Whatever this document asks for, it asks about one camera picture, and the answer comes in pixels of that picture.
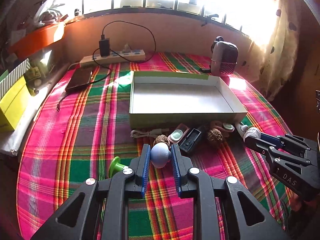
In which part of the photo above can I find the clear round white-lid jar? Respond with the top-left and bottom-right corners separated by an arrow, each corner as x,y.
235,122 -> 261,141

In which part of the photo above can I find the black rectangular battery case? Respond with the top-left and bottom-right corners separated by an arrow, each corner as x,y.
179,128 -> 203,154

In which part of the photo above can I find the blue-white round knob toy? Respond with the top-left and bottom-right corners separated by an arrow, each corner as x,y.
150,142 -> 171,168

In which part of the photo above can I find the green suction cup gadget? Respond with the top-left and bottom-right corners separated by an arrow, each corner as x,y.
108,156 -> 128,178

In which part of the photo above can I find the pink case green lid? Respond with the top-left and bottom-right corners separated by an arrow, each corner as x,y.
168,123 -> 190,144

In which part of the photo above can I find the white usb cable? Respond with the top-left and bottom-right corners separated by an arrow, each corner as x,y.
130,128 -> 170,139

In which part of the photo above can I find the brown walnut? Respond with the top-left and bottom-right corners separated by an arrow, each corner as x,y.
206,128 -> 223,144
153,134 -> 170,147

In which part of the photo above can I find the white and green cardboard tray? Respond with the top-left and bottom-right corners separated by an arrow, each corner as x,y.
129,72 -> 247,129

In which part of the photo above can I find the plaid pink green bedspread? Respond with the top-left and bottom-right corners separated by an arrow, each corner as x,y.
16,51 -> 296,240

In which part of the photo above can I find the patterned cream curtain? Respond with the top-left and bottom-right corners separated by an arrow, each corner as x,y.
246,0 -> 302,101

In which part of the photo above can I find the grey red mesh heater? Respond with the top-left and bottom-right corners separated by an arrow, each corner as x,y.
200,36 -> 239,77

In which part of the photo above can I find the black phone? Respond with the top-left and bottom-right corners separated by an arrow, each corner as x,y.
65,68 -> 93,93

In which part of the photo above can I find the white power strip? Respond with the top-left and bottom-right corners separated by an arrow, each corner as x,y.
80,50 -> 146,67

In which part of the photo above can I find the black charger adapter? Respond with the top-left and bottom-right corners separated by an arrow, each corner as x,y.
99,38 -> 110,57

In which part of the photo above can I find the yellow box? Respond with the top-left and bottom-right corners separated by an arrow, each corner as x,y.
1,76 -> 31,132

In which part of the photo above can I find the orange planter tray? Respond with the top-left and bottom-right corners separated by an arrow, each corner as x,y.
8,22 -> 66,60

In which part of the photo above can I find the striped white green box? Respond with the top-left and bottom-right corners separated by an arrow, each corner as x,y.
0,59 -> 31,98

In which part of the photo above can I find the black charger cable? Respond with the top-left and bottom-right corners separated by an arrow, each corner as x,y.
56,20 -> 157,112

